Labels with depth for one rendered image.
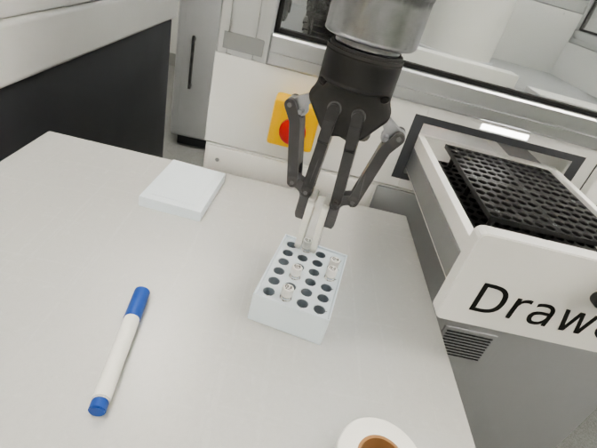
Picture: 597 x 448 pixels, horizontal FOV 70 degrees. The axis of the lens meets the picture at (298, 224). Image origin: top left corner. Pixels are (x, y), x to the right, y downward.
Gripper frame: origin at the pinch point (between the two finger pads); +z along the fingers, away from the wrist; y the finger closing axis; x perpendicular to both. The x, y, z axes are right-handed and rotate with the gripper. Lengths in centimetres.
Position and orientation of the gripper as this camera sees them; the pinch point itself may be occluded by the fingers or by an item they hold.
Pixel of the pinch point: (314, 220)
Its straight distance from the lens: 50.7
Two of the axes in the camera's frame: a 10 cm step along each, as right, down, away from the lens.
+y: -9.4, -3.2, 0.9
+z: -2.3, 8.1, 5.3
